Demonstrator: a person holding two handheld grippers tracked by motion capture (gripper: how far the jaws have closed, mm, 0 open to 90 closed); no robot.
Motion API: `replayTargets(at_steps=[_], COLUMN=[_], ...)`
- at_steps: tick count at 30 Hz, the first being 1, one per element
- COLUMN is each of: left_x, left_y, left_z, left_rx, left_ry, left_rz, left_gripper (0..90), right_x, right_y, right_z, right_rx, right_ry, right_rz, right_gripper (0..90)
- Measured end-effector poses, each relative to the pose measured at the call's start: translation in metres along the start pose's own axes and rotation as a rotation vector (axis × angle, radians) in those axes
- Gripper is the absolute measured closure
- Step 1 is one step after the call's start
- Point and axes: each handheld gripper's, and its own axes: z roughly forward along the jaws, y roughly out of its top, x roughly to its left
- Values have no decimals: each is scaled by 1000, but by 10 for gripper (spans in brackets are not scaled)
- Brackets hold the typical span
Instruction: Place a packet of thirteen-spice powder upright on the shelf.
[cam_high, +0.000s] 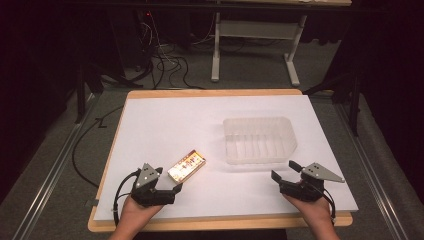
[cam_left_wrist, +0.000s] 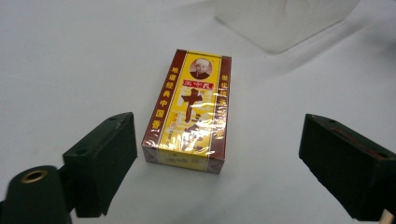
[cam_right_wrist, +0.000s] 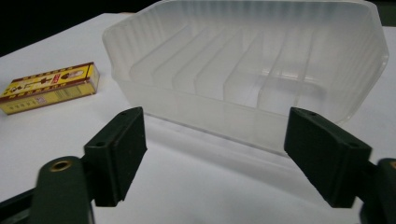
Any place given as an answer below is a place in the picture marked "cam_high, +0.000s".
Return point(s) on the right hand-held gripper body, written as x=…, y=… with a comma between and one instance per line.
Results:
x=308, y=186

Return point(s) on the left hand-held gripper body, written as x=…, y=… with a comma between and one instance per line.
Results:
x=150, y=195

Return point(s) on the golden snack packet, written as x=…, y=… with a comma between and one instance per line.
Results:
x=186, y=166

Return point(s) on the clear plastic container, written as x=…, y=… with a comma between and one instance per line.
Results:
x=260, y=141

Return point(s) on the person's left hand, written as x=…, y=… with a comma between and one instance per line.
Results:
x=138, y=213

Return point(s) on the person's right hand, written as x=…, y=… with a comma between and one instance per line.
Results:
x=311, y=210

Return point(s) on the white board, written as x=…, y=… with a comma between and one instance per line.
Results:
x=186, y=130

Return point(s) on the grey tape piece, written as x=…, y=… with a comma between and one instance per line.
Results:
x=92, y=202

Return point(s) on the black metal stand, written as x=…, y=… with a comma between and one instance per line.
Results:
x=355, y=100
x=81, y=93

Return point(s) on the metal floor rail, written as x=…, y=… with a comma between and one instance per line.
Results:
x=53, y=170
x=370, y=173

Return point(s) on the white metal desk frame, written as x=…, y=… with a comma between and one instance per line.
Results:
x=256, y=30

